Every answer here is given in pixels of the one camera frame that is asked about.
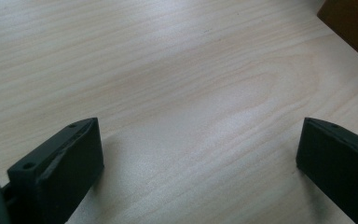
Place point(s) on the dark brown wooden box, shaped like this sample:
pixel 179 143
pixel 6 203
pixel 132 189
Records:
pixel 354 21

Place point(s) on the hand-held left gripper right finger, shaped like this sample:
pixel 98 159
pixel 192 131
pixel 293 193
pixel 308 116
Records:
pixel 338 165

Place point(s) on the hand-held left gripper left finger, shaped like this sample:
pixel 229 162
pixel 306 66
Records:
pixel 62 174

